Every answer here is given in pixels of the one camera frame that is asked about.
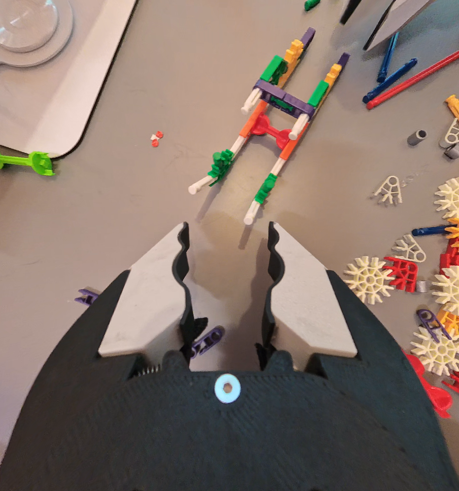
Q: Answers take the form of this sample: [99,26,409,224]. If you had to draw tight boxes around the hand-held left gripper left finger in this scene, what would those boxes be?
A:
[98,221,195,365]

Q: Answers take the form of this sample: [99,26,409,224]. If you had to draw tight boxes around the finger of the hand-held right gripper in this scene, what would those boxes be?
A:
[340,0,362,24]
[363,0,435,51]

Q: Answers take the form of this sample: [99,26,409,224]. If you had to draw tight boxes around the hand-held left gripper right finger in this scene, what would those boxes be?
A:
[261,221,358,373]

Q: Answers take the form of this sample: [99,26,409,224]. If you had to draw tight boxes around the toy rail assembly with spool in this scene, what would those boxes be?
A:
[188,27,316,195]

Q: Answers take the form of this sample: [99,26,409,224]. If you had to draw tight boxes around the red toy rod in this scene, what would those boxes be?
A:
[366,40,459,110]

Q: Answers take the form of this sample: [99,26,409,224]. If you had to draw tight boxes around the white snowflake toy connector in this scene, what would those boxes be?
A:
[431,265,459,317]
[343,256,394,305]
[434,176,459,222]
[410,326,459,376]

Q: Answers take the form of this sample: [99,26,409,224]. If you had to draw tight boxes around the joined purple toy connectors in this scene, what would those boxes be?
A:
[75,288,225,359]

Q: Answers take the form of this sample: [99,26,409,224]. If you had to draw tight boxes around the grey toy connector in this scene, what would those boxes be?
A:
[440,118,459,148]
[371,176,403,206]
[391,235,427,263]

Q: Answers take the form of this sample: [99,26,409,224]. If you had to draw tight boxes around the red toy spool piece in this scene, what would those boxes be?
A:
[402,349,453,419]

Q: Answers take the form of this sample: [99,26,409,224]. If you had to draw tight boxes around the lime green toy spool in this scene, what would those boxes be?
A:
[0,146,56,176]

